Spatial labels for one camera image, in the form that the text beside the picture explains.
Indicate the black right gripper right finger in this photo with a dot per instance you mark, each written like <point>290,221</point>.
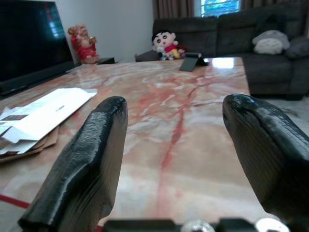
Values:
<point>272,157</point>

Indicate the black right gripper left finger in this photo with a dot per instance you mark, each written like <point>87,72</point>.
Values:
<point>84,169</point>

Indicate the brown flat cardboard piece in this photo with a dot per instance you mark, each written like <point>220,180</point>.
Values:
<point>41,147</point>

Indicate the long flat white carton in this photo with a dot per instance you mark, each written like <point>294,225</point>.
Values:
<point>55,111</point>

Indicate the small white printed paper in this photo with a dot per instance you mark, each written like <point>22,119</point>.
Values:
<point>14,117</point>

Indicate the dark grey fabric sofa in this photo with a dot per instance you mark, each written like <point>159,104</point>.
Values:
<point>265,70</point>

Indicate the black soundbar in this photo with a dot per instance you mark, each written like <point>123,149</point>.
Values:
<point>36,78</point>

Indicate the black low television cabinet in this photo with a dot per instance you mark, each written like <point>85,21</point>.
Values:
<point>103,61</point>

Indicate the grey sofa cushion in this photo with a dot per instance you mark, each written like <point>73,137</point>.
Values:
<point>299,47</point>

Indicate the grey white round plush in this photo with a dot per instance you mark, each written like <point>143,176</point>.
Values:
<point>269,42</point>

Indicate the black folding phone stand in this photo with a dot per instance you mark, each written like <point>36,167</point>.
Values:
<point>190,62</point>

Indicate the red gold figurine statue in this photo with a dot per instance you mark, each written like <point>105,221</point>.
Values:
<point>84,43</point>

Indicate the black flat screen television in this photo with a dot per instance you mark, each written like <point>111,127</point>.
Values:
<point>29,38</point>

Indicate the cartoon boy plush doll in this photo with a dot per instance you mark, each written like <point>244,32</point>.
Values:
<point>166,44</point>

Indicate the window with louvres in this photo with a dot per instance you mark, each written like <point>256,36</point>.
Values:
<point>220,7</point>

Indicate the brown striped curtain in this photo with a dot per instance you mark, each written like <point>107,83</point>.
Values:
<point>172,8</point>

